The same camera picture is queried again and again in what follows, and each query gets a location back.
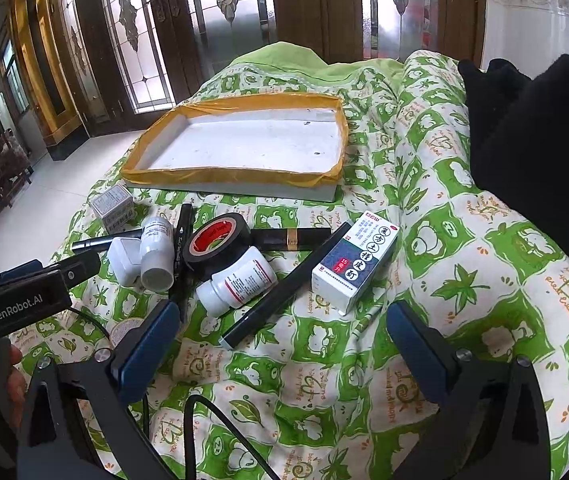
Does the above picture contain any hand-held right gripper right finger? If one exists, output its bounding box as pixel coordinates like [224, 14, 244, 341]
[387, 301, 551, 480]

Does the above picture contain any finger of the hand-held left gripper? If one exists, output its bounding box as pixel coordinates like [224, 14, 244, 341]
[47, 250, 104, 289]

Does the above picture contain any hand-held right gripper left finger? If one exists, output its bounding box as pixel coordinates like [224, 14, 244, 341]
[17, 301, 181, 480]

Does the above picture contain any yellow tape roll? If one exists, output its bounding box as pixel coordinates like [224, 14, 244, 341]
[109, 316, 146, 347]

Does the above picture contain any white charger adapter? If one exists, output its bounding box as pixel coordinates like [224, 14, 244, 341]
[108, 236, 144, 288]

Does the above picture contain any white bottle grey label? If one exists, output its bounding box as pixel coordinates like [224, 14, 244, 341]
[139, 214, 174, 292]

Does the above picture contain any black tape roll red core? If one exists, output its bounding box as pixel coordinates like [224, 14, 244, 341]
[183, 213, 252, 282]

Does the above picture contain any white bottle red label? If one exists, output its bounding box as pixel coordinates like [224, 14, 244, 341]
[196, 246, 278, 317]

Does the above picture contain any black marker pen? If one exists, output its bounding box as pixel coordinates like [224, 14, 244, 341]
[170, 203, 195, 321]

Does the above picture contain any long black box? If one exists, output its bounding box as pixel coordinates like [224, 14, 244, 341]
[218, 221, 355, 351]

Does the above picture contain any white foam tray yellow tape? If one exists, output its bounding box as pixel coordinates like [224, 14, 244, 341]
[120, 91, 349, 202]

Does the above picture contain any small grey box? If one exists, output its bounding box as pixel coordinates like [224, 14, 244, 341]
[89, 183, 136, 234]

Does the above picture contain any white blue medicine box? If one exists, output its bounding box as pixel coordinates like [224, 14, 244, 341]
[311, 210, 399, 316]

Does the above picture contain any black case gold band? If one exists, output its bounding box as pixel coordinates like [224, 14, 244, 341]
[248, 227, 333, 251]

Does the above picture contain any golden framed cabinet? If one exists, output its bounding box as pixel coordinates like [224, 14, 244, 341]
[8, 0, 92, 162]

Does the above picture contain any black cloth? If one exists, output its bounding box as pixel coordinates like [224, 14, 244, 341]
[458, 53, 569, 256]

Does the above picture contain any wooden stained glass door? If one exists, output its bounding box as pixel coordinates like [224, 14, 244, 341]
[92, 0, 285, 137]
[274, 0, 487, 67]

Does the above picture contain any black pen gold ring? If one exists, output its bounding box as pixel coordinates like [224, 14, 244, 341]
[70, 228, 145, 254]

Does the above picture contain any black cable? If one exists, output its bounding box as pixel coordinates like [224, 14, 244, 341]
[183, 394, 276, 480]
[70, 306, 151, 433]

